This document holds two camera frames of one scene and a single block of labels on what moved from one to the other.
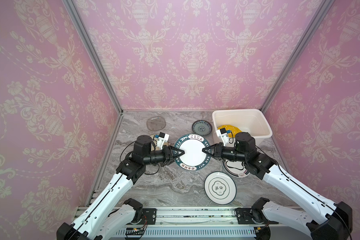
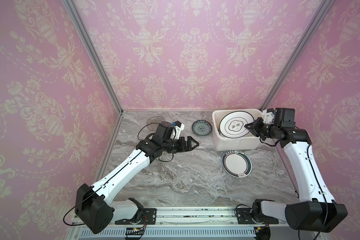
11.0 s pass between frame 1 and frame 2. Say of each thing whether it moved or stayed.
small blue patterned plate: stayed
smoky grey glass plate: stayed
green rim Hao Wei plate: moved
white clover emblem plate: moved
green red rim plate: stayed
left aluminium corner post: stayed
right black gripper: moved
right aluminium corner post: stayed
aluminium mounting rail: stayed
